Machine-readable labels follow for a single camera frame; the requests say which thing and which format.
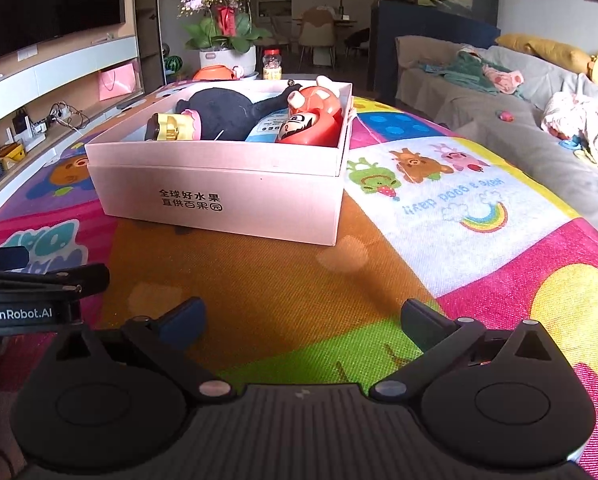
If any white pink patterned cloth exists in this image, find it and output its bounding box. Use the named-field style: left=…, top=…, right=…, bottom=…
left=541, top=91, right=598, bottom=176

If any clear jar with red lid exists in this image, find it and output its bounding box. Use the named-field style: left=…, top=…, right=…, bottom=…
left=262, top=49, right=283, bottom=81

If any colourful cartoon printed mat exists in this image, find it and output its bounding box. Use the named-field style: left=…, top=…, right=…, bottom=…
left=0, top=80, right=598, bottom=480

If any orange round toy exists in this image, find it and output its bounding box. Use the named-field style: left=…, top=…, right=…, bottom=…
left=192, top=65, right=237, bottom=82

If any dark blue cabinet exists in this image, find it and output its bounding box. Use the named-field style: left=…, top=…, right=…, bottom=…
left=369, top=0, right=502, bottom=106

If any black plush toy with keyring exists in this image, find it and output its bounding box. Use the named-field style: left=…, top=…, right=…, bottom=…
left=175, top=85, right=304, bottom=142

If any pink cardboard box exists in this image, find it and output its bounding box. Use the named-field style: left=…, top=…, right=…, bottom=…
left=84, top=79, right=354, bottom=247

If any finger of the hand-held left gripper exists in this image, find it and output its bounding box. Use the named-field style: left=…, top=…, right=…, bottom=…
left=0, top=246, right=30, bottom=273

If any yellow pillow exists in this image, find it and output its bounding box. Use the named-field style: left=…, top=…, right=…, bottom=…
left=495, top=34, right=594, bottom=73

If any dark chair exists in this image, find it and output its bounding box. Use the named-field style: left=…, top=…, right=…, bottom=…
left=346, top=27, right=372, bottom=56

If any grey covered sofa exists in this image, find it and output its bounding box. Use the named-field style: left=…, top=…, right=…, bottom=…
left=395, top=35, right=598, bottom=246

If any black flat television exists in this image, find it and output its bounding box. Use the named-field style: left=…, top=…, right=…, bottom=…
left=0, top=0, right=127, bottom=68

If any green cloth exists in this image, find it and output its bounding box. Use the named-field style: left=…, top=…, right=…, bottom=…
left=419, top=51, right=500, bottom=96

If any beige dining chair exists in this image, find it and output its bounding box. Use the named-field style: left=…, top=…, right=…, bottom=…
left=298, top=6, right=337, bottom=68

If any white television cabinet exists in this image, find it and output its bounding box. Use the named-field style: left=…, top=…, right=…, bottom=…
left=0, top=35, right=147, bottom=231

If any potted pink orchid plant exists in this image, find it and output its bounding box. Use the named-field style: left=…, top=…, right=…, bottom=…
left=179, top=0, right=272, bottom=78

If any pink paper bag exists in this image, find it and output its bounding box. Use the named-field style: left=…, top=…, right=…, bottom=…
left=98, top=62, right=140, bottom=102

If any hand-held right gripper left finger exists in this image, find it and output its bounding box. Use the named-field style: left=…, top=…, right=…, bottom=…
left=44, top=297, right=232, bottom=397

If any yellow pudding toy brown top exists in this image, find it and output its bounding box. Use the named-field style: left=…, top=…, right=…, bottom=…
left=145, top=109, right=202, bottom=143

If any blue wet wipes pack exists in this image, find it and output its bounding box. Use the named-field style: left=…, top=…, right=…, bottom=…
left=244, top=110, right=292, bottom=143

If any red figure toy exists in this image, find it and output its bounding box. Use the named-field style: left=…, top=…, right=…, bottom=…
left=275, top=76, right=343, bottom=148

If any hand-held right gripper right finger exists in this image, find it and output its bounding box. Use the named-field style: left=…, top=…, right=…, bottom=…
left=371, top=299, right=562, bottom=397

